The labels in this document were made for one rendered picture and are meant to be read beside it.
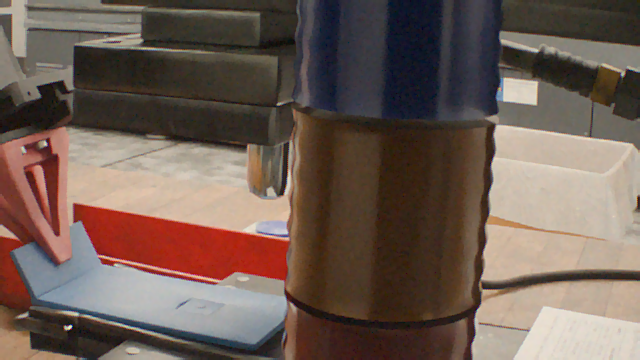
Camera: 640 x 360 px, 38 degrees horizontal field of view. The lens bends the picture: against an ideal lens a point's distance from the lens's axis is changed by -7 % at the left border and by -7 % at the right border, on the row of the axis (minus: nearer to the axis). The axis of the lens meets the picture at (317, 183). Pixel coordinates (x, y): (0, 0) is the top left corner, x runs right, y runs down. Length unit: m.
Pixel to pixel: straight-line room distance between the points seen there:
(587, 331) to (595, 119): 4.19
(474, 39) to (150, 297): 0.40
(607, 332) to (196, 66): 0.48
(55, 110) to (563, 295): 0.49
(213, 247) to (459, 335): 0.62
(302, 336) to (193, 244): 0.63
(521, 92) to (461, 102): 4.85
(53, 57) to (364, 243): 6.28
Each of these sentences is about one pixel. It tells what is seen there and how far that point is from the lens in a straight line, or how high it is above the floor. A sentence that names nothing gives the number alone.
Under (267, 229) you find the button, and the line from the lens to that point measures 0.87.
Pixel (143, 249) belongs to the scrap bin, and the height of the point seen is 0.93.
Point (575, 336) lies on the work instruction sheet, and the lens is 0.77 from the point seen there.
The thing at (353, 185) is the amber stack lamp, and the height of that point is 1.14.
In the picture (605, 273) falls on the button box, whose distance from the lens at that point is 0.92.
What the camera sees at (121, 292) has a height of 0.99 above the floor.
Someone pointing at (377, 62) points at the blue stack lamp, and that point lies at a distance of 0.16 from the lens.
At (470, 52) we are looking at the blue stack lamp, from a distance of 0.16.
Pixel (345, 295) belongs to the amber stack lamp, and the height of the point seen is 1.12.
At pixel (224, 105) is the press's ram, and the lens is 0.39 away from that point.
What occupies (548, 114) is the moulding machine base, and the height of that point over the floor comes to 0.44.
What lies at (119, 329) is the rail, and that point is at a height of 0.99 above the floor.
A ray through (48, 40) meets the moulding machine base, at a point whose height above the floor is 0.57.
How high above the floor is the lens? 1.18
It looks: 14 degrees down
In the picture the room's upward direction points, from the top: 3 degrees clockwise
